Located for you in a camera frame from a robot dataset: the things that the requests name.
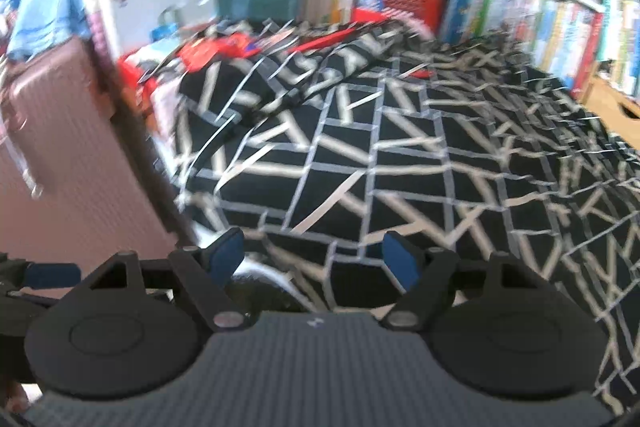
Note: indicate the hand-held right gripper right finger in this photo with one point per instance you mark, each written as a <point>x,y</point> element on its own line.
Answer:
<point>400,259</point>

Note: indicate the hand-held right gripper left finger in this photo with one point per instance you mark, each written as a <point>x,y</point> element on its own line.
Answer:
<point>225,254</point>

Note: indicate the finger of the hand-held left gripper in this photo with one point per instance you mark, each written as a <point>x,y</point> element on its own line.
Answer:
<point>50,274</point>

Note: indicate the pink suitcase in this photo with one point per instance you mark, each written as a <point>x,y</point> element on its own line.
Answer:
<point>75,187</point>

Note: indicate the black white patterned blanket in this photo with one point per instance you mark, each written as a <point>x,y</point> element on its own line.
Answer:
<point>425,157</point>

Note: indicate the red plastic bag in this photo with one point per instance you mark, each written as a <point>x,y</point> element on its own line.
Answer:
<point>210,49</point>

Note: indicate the white cloth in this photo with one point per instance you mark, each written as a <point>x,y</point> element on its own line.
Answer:
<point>420,31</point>

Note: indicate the red cloth strip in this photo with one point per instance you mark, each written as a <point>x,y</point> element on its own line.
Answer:
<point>320,39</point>

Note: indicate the clear plastic bottle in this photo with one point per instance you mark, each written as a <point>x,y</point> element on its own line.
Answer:
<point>172,24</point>

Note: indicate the red plastic crate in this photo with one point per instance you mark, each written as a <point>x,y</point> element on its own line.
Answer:
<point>400,2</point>

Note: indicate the wooden box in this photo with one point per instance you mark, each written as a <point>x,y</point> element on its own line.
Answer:
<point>610,102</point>

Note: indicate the blue cloth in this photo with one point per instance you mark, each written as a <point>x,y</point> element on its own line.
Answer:
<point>45,12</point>

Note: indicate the long row of books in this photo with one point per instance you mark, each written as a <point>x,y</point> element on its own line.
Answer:
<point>550,27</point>

